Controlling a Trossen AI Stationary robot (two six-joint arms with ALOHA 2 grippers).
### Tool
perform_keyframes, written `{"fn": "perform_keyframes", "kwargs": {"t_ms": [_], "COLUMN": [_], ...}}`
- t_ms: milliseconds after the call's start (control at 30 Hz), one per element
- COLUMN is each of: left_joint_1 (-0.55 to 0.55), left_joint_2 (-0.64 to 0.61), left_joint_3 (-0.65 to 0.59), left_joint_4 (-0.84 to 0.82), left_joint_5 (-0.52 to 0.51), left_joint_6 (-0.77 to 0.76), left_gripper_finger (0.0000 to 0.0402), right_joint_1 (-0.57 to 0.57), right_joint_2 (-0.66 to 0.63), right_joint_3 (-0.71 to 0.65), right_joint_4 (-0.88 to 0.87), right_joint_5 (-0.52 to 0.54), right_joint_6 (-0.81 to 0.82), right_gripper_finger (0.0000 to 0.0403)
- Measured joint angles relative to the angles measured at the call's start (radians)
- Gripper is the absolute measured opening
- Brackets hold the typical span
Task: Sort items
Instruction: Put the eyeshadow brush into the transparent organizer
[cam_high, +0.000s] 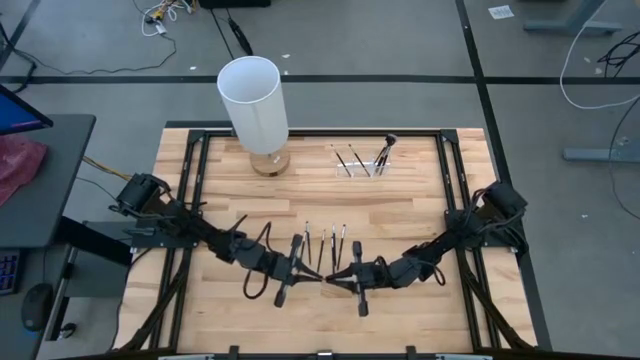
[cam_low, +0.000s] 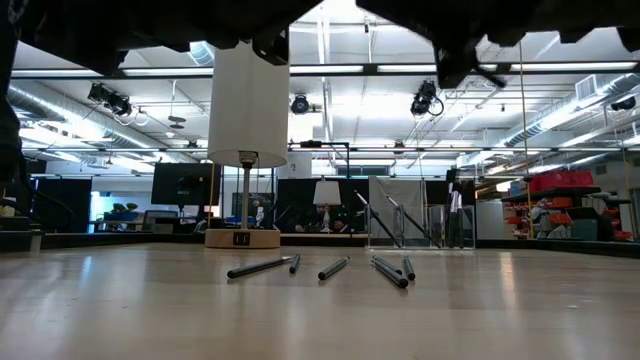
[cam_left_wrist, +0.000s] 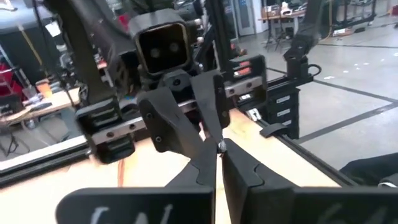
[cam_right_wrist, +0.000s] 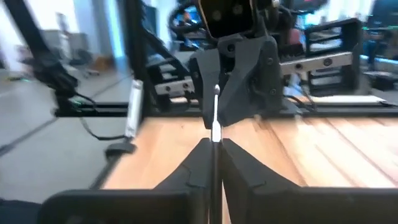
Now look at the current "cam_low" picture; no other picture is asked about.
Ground thick black makeup brush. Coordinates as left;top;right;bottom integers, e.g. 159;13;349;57
446;169;459;249

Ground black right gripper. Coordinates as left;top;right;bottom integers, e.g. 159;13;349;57
357;0;506;90

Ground white shade wooden base lamp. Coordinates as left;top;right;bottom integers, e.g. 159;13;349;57
204;41;290;250

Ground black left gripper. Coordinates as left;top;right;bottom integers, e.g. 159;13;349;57
174;0;321;66

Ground long dark pen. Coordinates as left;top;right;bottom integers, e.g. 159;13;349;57
226;255;294;280

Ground clear acrylic organizer box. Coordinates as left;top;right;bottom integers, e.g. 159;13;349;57
363;202;477;251

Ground black ceiling-hung device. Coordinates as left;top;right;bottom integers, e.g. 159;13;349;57
410;79;445;119
290;93;312;116
87;82;134;119

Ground black overhead crossbar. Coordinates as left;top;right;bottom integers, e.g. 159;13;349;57
9;60;640;80

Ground black background monitor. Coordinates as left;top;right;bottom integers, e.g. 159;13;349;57
150;162;222;207

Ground thin black makeup brush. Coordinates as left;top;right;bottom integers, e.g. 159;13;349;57
353;189;403;249
385;194;443;249
371;254;403;275

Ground shelf with red bins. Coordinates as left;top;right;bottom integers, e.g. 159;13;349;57
501;168;604;241

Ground small background table lamp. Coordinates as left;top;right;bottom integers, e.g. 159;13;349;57
312;178;343;234

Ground black partition panel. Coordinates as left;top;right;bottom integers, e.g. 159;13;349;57
276;178;370;235
34;175;94;234

